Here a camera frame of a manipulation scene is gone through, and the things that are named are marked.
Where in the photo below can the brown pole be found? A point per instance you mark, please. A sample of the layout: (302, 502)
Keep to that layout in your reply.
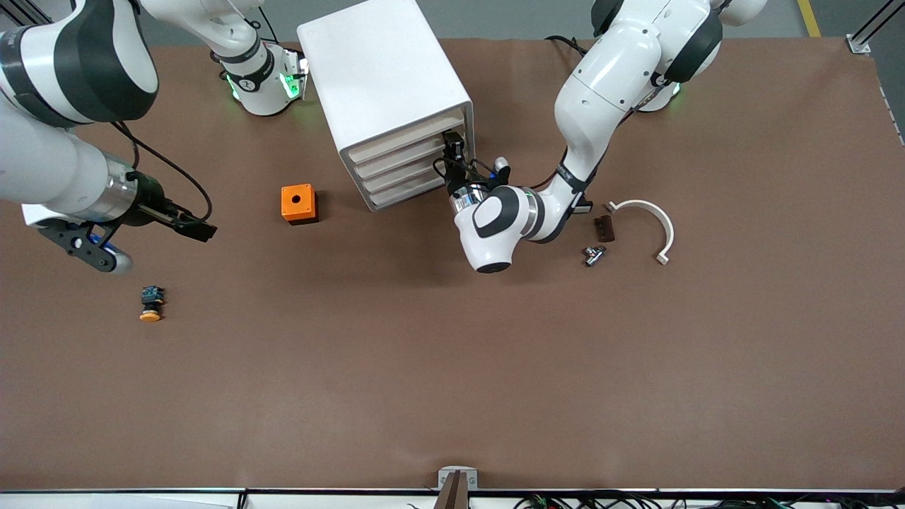
(454, 495)

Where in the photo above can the black switch with white face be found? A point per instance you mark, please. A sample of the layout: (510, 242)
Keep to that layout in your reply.
(585, 207)

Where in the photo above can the silver metal connector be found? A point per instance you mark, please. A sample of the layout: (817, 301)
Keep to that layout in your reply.
(594, 255)

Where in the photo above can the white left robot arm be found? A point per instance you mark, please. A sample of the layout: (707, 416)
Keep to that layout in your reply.
(608, 78)

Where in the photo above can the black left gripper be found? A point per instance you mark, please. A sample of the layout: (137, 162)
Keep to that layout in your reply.
(455, 178)

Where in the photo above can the orange box with hole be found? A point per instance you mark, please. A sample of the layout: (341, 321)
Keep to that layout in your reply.
(297, 201)

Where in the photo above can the small brown block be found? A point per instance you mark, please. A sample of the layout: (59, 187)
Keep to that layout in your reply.
(604, 228)

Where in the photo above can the yellow push button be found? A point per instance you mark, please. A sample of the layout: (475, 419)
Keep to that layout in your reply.
(150, 304)

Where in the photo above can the aluminium frame profile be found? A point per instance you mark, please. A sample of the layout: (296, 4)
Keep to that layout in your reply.
(859, 44)
(32, 10)

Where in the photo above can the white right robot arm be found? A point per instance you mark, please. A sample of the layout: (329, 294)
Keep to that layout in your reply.
(56, 71)

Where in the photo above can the white curved bracket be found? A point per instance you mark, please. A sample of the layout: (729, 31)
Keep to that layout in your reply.
(661, 219)

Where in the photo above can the grey table edge bracket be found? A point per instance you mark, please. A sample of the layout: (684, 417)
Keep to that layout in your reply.
(457, 477)

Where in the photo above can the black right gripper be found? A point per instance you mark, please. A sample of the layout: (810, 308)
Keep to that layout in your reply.
(150, 203)

